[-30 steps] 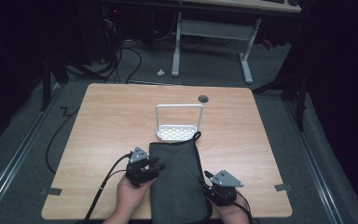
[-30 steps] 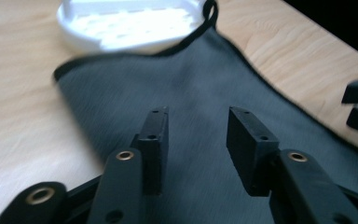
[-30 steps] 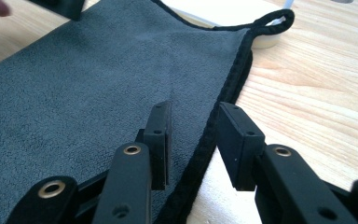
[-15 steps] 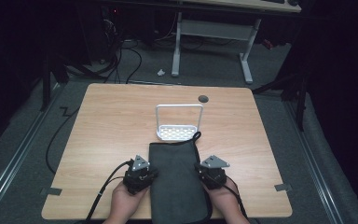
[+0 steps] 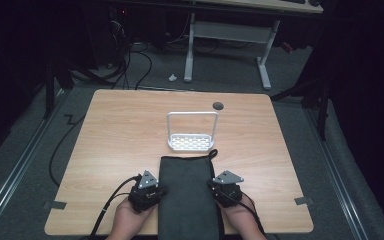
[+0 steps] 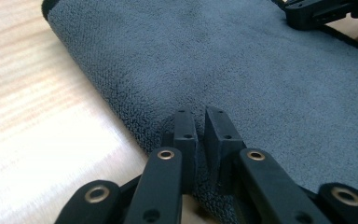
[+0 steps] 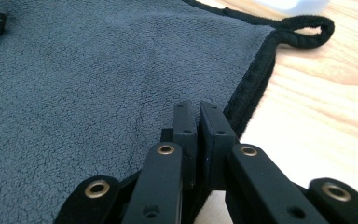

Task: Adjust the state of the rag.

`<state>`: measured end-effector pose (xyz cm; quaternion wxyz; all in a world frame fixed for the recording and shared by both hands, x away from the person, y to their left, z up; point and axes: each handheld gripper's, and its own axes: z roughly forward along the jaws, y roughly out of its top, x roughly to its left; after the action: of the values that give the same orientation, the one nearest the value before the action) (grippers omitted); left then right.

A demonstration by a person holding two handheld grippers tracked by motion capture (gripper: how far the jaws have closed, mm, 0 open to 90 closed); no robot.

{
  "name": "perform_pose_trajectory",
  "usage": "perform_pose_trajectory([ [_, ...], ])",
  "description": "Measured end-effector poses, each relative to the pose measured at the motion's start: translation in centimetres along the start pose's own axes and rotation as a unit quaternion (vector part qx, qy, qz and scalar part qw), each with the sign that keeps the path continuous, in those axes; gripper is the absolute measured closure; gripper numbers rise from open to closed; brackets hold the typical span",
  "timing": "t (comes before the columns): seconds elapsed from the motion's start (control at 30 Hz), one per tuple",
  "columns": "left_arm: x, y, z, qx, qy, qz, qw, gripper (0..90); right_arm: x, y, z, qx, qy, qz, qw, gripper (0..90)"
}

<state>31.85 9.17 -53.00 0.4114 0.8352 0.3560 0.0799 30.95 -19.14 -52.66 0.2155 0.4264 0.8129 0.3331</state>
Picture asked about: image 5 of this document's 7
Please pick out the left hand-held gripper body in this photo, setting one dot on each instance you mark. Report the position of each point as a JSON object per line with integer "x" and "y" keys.
{"x": 145, "y": 198}

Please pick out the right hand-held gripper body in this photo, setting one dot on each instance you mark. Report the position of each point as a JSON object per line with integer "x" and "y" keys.
{"x": 229, "y": 193}

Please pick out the grey and yellow cloth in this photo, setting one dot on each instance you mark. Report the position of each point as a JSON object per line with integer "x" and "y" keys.
{"x": 188, "y": 200}

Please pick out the person's left hand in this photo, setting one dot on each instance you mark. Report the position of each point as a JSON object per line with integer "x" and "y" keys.
{"x": 128, "y": 223}

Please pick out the person's right hand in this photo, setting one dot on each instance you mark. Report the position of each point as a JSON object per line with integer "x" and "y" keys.
{"x": 240, "y": 221}

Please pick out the grey tape strip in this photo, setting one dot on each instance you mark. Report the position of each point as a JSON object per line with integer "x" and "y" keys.
{"x": 303, "y": 200}
{"x": 55, "y": 205}

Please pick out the black round table grommet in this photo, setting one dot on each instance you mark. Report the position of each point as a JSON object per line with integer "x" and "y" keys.
{"x": 218, "y": 106}

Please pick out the crumpled white paper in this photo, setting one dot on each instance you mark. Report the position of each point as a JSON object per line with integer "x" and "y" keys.
{"x": 172, "y": 77}

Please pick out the black stand leg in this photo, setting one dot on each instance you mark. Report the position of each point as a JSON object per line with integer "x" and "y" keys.
{"x": 49, "y": 90}
{"x": 322, "y": 110}

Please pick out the white-framed desk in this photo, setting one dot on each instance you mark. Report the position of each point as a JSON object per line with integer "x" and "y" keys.
{"x": 228, "y": 31}

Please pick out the small red object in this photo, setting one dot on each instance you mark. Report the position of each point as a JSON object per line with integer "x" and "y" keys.
{"x": 287, "y": 47}

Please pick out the dark keyboard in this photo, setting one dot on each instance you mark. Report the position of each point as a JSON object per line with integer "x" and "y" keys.
{"x": 293, "y": 1}

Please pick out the dark computer mouse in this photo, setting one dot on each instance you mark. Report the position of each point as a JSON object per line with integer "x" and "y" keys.
{"x": 314, "y": 2}

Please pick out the metal floor rail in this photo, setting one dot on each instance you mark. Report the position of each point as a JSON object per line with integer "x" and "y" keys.
{"x": 20, "y": 166}
{"x": 336, "y": 173}

